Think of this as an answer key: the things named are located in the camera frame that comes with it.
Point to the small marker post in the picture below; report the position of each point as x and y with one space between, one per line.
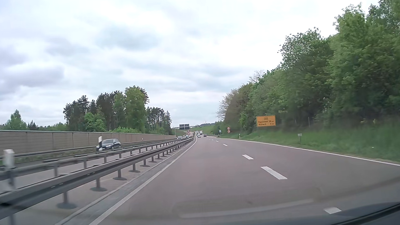
299 136

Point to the grey steel guard rail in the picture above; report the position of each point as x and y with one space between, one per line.
83 173

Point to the brown noise barrier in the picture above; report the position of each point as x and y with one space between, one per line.
45 140

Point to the queue of distant vehicles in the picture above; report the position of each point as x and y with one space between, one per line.
201 135

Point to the yellow road sign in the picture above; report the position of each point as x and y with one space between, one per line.
266 121

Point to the wood of green trees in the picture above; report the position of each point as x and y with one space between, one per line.
343 79

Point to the dark car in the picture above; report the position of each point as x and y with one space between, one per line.
108 144

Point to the paved median strip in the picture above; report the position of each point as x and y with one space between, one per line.
85 196

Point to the white marker post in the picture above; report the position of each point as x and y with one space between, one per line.
9 163
100 141

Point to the road markings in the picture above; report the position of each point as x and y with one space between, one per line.
274 173

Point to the grey asphalt road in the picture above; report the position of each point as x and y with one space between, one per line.
209 183

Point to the grey asphalt opposite carriageway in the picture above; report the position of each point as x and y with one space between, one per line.
30 177

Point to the overhead gantry sign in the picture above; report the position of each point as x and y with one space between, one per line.
184 126

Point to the group of tall trees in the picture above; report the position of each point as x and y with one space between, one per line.
114 112

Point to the grass verge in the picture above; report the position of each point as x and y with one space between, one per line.
348 140

